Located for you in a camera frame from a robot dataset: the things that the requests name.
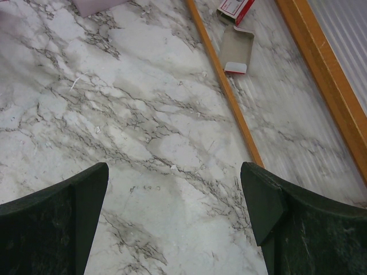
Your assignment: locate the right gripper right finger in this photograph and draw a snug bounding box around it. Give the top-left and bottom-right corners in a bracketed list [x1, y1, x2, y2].
[240, 162, 366, 274]

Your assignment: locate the pink paper bag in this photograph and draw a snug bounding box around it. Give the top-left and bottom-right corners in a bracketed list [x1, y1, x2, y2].
[72, 0, 128, 17]

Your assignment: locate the small red white box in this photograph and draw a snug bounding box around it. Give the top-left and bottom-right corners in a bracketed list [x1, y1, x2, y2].
[216, 0, 255, 26]

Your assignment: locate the wooden shelf rack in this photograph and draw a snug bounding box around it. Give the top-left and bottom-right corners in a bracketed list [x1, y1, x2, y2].
[185, 0, 367, 187]

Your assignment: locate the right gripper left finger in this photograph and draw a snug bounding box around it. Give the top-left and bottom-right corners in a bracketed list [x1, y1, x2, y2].
[1, 163, 109, 274]

